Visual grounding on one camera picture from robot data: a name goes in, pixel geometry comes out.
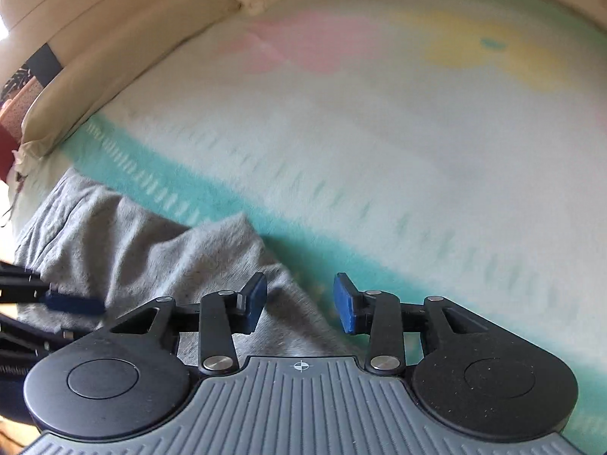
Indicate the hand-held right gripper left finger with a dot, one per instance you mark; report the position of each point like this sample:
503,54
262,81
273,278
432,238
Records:
253,303

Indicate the pastel flower printed blanket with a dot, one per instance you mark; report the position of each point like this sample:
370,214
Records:
379,151

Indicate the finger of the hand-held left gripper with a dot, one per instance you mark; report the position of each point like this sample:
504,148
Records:
71,302
33,336

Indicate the grey pants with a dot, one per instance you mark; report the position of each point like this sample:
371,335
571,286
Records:
142,256

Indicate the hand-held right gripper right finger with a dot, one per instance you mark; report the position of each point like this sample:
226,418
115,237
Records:
345,303

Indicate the long beige pillow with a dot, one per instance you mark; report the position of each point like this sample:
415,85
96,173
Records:
118,57

